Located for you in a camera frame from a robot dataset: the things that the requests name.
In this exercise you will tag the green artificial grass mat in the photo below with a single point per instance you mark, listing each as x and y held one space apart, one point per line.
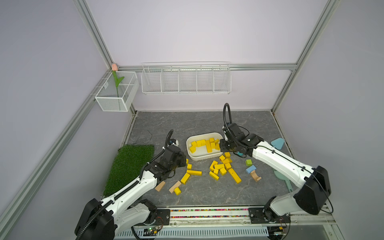
127 166

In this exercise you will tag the white mesh wall basket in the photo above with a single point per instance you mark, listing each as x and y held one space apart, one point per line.
107 98

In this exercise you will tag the light blue flat block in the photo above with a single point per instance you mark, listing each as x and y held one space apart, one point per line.
250 169

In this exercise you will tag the white plastic bin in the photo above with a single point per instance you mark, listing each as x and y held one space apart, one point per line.
201 152

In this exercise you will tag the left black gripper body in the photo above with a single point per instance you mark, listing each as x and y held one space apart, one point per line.
180 162

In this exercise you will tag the long yellow block left pile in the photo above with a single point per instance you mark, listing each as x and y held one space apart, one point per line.
194 173

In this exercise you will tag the light green cube block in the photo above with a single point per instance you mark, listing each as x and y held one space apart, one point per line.
248 162

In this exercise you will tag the teal toy rake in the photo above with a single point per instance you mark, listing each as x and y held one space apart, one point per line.
285 179

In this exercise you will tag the natural wood arch block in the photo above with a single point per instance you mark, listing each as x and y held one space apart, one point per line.
255 176

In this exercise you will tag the natural wood long block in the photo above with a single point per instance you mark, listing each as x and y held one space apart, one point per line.
176 185

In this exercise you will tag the white wire wall rack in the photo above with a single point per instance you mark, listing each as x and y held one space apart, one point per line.
186 78

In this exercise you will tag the yellow half cylinder block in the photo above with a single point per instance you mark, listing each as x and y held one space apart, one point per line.
177 191

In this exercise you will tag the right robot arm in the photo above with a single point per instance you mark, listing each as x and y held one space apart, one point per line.
313 184

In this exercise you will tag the artificial pink tulip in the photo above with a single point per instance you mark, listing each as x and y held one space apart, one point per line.
117 79

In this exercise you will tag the long yellow block diagonal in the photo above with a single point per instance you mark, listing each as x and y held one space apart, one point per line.
234 175

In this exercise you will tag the yellow rectangular block left pile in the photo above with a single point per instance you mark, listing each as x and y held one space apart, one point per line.
185 178

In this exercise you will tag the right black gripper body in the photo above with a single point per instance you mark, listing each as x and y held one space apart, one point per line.
226 146

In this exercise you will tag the teal toy shovel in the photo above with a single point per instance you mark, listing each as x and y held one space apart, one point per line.
278 143

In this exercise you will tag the yellow block right pile left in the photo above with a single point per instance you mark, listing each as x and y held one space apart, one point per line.
214 176

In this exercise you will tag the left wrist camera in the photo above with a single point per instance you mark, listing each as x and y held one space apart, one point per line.
173 142

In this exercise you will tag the natural wood block lower left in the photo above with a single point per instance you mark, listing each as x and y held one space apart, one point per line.
160 186

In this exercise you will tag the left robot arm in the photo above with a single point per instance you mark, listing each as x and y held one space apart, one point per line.
126 198

